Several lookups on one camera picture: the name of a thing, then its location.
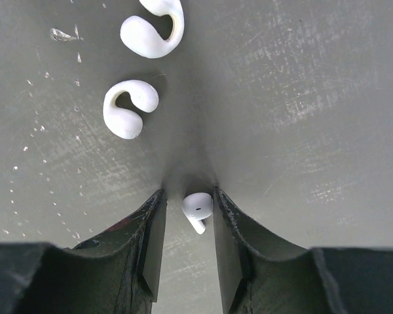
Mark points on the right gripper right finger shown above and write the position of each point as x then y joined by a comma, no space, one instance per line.
260,272

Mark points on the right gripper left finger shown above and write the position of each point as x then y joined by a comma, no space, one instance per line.
116,271

